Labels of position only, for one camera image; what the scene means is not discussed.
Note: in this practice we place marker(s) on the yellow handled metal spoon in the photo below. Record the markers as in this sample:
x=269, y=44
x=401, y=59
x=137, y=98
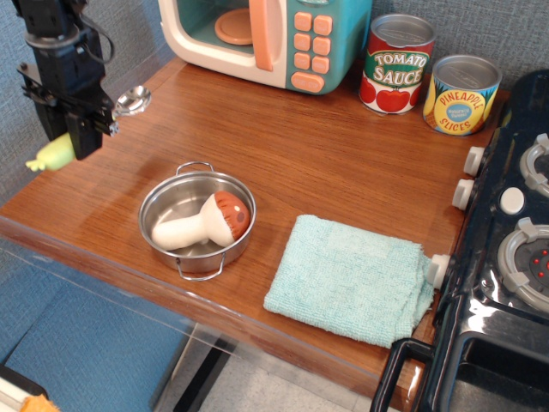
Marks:
x=60, y=152

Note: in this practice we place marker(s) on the grey stove knob middle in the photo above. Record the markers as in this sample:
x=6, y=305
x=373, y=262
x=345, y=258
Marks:
x=462, y=194

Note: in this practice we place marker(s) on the grey stove knob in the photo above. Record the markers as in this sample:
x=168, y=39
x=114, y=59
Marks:
x=462, y=194
x=473, y=160
x=437, y=270

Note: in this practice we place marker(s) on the tomato sauce can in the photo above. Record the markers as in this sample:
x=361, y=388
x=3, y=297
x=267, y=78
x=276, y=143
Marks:
x=398, y=51

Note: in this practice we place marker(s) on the plush mushroom toy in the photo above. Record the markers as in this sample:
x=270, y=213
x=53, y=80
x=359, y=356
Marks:
x=223, y=219

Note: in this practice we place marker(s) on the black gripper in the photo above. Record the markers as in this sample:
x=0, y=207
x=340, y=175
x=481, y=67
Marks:
x=65, y=85

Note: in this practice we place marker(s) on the black toy stove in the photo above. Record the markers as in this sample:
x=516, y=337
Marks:
x=490, y=349

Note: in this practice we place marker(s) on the pineapple slices can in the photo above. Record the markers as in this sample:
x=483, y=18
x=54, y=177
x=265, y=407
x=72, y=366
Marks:
x=461, y=92

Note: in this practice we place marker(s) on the toy microwave teal and pink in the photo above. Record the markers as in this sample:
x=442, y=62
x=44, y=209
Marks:
x=305, y=46

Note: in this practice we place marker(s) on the metal pot with handles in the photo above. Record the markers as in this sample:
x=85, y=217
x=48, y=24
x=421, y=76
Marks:
x=182, y=195

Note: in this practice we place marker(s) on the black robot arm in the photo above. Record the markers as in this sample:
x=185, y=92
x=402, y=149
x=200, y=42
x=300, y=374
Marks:
x=57, y=18

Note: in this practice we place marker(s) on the grey stove knob upper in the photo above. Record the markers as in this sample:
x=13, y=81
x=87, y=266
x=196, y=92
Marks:
x=473, y=160

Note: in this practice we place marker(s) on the orange fuzzy object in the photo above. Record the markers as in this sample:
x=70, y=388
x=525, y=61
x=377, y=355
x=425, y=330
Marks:
x=38, y=404

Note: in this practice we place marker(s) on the grey stove knob lower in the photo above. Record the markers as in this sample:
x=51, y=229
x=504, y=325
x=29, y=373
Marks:
x=437, y=270

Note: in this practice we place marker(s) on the light blue folded towel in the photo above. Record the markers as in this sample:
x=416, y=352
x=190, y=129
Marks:
x=351, y=282

